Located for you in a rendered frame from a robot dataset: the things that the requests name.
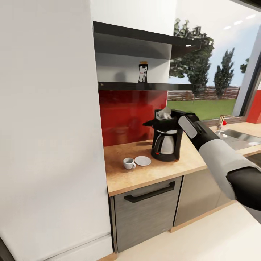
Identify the coffee cup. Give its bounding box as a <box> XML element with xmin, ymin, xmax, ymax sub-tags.
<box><xmin>123</xmin><ymin>158</ymin><xmax>136</xmax><ymax>169</ymax></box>

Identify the paper coffee filter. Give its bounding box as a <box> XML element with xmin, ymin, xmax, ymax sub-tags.
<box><xmin>158</xmin><ymin>107</ymin><xmax>171</xmax><ymax>116</ymax></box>

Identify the bottle of coffee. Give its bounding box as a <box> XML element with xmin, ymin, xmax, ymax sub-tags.
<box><xmin>139</xmin><ymin>61</ymin><xmax>148</xmax><ymax>83</ymax></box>

